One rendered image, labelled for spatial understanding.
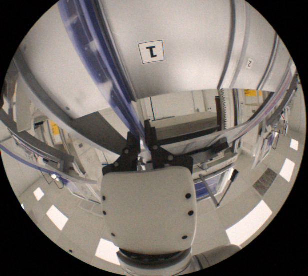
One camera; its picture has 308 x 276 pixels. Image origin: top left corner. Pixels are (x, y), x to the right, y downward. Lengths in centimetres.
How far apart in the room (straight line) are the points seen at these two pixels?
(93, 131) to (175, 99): 186
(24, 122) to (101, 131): 28
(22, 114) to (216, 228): 249
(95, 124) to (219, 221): 234
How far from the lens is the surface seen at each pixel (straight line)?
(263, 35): 15
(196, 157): 41
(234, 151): 85
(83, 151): 114
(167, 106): 191
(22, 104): 37
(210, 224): 226
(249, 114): 155
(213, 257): 17
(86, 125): 15
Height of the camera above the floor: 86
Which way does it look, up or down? 11 degrees up
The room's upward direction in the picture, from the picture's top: 169 degrees clockwise
